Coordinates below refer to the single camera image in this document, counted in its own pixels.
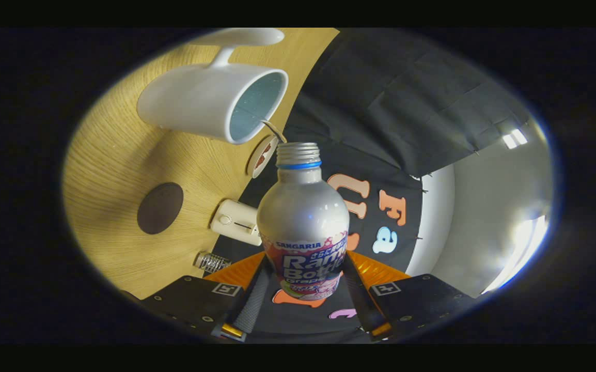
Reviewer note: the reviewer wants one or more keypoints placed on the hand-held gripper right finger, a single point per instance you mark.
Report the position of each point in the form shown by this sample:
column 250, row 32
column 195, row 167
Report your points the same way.
column 365, row 305

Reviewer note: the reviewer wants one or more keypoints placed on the wooden table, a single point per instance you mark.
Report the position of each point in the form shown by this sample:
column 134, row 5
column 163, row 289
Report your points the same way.
column 112, row 155

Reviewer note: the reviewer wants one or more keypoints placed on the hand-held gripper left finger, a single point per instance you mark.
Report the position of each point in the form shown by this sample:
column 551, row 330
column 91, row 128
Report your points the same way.
column 254, row 299

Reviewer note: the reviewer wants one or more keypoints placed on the dark brown round coaster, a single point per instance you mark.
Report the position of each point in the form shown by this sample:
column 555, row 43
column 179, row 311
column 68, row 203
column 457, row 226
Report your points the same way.
column 159, row 207

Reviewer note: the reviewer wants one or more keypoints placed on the small twin ceiling light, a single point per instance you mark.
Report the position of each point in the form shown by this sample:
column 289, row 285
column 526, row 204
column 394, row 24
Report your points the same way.
column 515, row 138

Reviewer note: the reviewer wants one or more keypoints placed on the silver juice bottle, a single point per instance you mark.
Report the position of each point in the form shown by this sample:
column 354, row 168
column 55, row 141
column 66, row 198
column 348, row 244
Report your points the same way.
column 303, row 212

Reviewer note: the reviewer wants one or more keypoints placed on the white oval plate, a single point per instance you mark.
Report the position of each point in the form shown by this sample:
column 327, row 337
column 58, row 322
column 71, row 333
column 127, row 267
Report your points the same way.
column 261, row 157

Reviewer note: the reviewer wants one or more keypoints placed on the white toaster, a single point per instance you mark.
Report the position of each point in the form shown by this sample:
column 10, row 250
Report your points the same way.
column 233, row 219

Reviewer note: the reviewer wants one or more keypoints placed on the white cup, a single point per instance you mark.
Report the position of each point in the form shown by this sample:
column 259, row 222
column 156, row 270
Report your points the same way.
column 189, row 103

